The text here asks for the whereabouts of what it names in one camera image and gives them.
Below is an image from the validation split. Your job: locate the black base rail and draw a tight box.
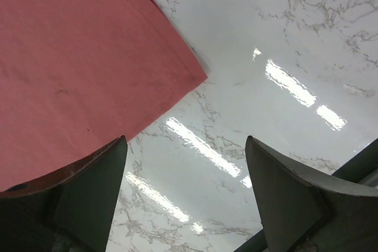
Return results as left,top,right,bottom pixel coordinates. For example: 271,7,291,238
233,138,378,252

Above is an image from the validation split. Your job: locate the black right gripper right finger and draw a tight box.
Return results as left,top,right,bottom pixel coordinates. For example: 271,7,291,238
245,135,378,252

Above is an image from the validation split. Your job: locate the dusty pink t-shirt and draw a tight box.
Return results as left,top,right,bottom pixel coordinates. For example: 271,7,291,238
1,0,207,190

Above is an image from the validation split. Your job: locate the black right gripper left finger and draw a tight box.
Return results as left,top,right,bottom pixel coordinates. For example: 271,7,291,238
1,136,127,251

